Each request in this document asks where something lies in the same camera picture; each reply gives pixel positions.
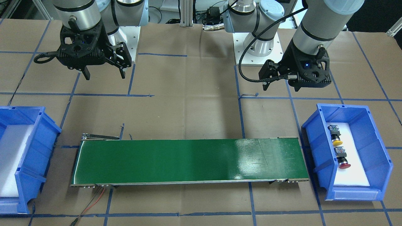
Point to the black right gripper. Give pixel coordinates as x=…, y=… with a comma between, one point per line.
x=105, y=40

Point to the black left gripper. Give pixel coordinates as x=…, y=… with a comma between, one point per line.
x=289, y=55

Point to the yellow push button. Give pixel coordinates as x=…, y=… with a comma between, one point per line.
x=335, y=135

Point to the red push button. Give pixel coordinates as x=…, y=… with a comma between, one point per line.
x=341, y=157

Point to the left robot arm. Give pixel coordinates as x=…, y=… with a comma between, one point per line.
x=321, y=24

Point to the blue bin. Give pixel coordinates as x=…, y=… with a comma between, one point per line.
x=370, y=147
x=31, y=171

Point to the green conveyor belt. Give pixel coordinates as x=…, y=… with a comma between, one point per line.
x=167, y=162

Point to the white foam pad bin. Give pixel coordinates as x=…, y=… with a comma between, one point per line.
x=12, y=146
x=355, y=174

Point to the black power adapter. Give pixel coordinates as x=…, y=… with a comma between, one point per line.
x=212, y=12

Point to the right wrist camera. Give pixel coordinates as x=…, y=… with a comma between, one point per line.
x=119, y=56

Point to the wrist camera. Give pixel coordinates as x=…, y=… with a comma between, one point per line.
x=119, y=56
x=269, y=73

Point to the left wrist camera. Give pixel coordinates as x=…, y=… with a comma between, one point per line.
x=269, y=73

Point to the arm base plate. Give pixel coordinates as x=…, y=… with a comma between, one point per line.
x=259, y=52
x=129, y=35

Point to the aluminium frame post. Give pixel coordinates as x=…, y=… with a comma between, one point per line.
x=186, y=13

